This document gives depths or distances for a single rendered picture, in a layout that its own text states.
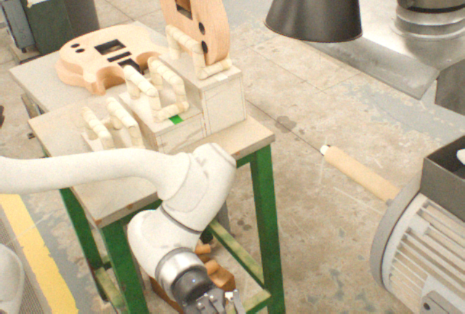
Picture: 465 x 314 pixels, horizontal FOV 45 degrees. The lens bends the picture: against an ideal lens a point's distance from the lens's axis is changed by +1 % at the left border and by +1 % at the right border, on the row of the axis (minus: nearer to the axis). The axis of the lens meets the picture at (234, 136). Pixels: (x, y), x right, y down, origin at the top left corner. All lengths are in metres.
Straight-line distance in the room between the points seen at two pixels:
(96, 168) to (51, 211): 2.05
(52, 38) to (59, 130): 1.39
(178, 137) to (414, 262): 0.97
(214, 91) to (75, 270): 1.37
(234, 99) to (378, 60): 0.92
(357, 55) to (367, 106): 2.64
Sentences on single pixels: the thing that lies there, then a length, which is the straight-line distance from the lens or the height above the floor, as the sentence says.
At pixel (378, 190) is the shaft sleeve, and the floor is 1.26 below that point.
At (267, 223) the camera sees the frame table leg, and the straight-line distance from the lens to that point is 1.88.
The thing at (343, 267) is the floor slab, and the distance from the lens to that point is 2.52.
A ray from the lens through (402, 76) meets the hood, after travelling 0.79.
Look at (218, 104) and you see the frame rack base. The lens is 1.66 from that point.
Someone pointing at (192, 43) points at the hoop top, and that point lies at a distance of 1.61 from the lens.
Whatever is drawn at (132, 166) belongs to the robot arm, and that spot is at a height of 1.28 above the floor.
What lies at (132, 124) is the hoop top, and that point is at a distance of 1.60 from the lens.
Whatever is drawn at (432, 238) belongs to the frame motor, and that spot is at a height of 1.33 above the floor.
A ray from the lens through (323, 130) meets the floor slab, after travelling 3.27.
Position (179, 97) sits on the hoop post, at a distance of 1.63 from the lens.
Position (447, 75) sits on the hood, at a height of 1.51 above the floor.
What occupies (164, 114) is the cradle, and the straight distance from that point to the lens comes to 1.61.
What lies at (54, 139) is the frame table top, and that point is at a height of 0.93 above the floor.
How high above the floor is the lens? 1.91
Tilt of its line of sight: 36 degrees down
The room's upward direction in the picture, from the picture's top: 8 degrees counter-clockwise
